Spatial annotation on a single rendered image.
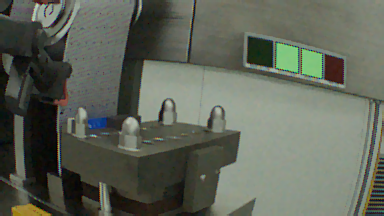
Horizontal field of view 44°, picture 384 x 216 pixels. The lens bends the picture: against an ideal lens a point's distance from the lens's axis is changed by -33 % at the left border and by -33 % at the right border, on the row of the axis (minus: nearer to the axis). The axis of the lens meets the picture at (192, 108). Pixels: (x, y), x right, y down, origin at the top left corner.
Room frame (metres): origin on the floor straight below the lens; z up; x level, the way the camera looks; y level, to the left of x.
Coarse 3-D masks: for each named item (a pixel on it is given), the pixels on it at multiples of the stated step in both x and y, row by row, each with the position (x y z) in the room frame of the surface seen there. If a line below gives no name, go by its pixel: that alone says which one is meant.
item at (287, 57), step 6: (282, 48) 1.17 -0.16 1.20; (288, 48) 1.16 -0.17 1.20; (294, 48) 1.15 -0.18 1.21; (276, 54) 1.17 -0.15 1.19; (282, 54) 1.16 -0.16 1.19; (288, 54) 1.16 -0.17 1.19; (294, 54) 1.15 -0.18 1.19; (276, 60) 1.17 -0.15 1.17; (282, 60) 1.16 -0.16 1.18; (288, 60) 1.16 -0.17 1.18; (294, 60) 1.15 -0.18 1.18; (276, 66) 1.17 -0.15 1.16; (282, 66) 1.16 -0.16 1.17; (288, 66) 1.16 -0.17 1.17; (294, 66) 1.15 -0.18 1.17
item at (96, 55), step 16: (80, 32) 1.02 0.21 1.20; (96, 32) 1.08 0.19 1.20; (112, 32) 1.14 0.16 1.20; (80, 48) 1.04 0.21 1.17; (96, 48) 1.09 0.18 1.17; (112, 48) 1.15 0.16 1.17; (80, 64) 1.05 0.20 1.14; (96, 64) 1.11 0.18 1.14; (112, 64) 1.17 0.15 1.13; (80, 80) 1.05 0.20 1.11; (96, 80) 1.11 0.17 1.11; (112, 80) 1.17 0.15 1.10; (80, 96) 1.06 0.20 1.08; (96, 96) 1.12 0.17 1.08; (112, 96) 1.18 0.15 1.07; (64, 112) 1.01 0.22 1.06; (96, 112) 1.13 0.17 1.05; (112, 112) 1.19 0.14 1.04
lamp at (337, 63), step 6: (330, 60) 1.12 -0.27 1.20; (336, 60) 1.11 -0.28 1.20; (342, 60) 1.10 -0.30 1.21; (330, 66) 1.12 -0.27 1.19; (336, 66) 1.11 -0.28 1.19; (342, 66) 1.10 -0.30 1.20; (330, 72) 1.12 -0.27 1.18; (336, 72) 1.11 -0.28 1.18; (342, 72) 1.10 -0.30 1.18; (330, 78) 1.12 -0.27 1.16; (336, 78) 1.11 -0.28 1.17; (342, 78) 1.10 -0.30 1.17
